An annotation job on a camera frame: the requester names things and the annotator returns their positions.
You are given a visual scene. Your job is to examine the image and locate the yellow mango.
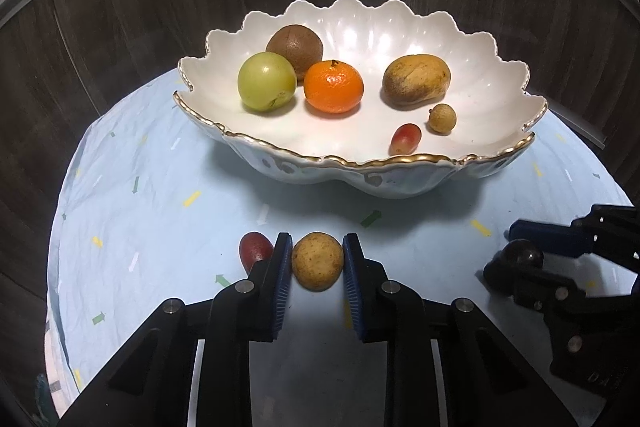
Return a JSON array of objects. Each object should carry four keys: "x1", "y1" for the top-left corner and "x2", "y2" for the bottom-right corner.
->
[{"x1": 382, "y1": 54, "x2": 451, "y2": 106}]

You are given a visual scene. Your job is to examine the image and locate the large brown kiwi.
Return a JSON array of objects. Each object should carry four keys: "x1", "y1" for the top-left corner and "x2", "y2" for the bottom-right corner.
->
[{"x1": 266, "y1": 24, "x2": 323, "y2": 83}]

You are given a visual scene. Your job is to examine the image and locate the dark purple plum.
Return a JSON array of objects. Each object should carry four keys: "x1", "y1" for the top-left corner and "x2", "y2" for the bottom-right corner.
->
[{"x1": 501, "y1": 239, "x2": 544, "y2": 270}]

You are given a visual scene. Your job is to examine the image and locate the orange tangerine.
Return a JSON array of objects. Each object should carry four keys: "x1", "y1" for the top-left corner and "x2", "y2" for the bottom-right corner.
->
[{"x1": 303, "y1": 60, "x2": 364, "y2": 115}]

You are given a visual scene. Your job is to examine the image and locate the green round apple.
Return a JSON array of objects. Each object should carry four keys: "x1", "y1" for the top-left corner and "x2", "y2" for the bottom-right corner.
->
[{"x1": 238, "y1": 52, "x2": 297, "y2": 112}]

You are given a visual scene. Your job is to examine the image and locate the brown longan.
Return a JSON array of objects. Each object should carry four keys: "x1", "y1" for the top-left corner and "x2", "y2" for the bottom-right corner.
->
[
  {"x1": 427, "y1": 103, "x2": 457, "y2": 134},
  {"x1": 292, "y1": 232, "x2": 344, "y2": 291}
]

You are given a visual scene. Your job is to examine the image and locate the light blue patterned tablecloth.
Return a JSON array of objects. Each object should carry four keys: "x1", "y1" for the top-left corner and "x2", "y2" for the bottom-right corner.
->
[{"x1": 41, "y1": 72, "x2": 628, "y2": 413}]

